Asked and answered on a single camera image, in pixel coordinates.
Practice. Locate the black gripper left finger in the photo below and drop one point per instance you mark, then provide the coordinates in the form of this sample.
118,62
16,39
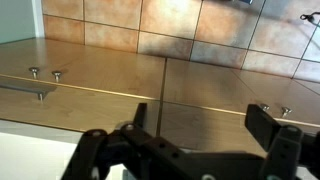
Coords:
156,146

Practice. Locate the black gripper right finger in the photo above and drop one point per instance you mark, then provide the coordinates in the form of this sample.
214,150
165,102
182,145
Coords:
283,146

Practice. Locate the wide wooden drawer front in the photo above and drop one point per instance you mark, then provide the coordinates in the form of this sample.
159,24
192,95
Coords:
206,126

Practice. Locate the wooden base cabinet door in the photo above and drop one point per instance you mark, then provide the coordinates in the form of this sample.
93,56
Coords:
20,56
200,86
286,95
116,73

